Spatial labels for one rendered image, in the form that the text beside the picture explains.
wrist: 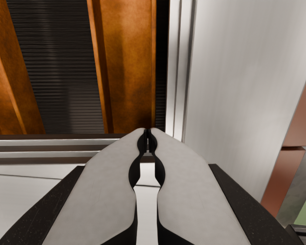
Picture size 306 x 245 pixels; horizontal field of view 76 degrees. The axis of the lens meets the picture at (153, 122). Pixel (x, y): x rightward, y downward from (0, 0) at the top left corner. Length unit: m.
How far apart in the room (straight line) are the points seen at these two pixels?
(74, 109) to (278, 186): 0.43
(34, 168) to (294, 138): 0.26
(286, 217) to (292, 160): 0.38
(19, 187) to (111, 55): 0.21
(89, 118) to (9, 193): 0.30
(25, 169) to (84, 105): 0.30
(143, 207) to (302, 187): 0.41
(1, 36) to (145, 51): 0.19
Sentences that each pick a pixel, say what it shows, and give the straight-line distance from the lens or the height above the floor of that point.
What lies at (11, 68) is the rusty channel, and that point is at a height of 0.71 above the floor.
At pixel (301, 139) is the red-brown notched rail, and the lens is 0.25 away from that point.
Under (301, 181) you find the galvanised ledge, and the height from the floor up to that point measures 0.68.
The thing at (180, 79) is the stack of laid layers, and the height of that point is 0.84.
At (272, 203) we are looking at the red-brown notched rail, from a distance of 0.30.
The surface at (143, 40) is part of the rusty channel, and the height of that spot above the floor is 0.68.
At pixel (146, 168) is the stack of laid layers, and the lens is 0.19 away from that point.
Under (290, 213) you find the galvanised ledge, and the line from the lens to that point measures 0.62.
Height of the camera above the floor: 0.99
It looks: 62 degrees down
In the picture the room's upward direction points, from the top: 177 degrees clockwise
